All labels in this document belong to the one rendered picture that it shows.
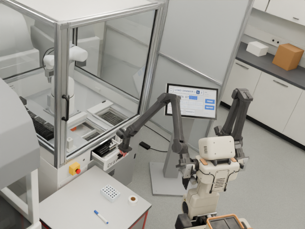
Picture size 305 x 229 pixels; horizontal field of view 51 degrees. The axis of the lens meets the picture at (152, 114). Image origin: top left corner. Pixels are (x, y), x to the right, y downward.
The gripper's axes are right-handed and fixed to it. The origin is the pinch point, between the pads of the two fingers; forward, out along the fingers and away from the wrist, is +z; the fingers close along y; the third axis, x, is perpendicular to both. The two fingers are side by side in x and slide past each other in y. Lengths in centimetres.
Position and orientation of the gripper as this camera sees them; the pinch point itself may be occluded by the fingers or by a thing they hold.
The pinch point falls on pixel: (123, 155)
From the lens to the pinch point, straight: 260.0
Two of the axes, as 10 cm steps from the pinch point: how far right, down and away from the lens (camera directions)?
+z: -1.9, 8.1, 5.5
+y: -7.9, -4.6, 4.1
